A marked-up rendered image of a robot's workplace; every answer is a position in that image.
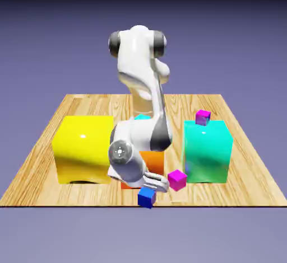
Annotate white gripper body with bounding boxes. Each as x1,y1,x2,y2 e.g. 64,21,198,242
140,171,170,194

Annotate small blue cube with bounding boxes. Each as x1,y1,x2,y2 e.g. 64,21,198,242
137,187,157,209

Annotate large orange box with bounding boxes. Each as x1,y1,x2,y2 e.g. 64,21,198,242
120,151,165,190

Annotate large teal box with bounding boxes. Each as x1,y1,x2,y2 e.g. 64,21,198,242
181,120,234,184

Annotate small magenta cube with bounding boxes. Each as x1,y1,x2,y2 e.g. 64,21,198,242
167,169,188,192
195,110,212,126

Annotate large yellow box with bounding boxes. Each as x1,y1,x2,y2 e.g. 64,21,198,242
51,115,115,185

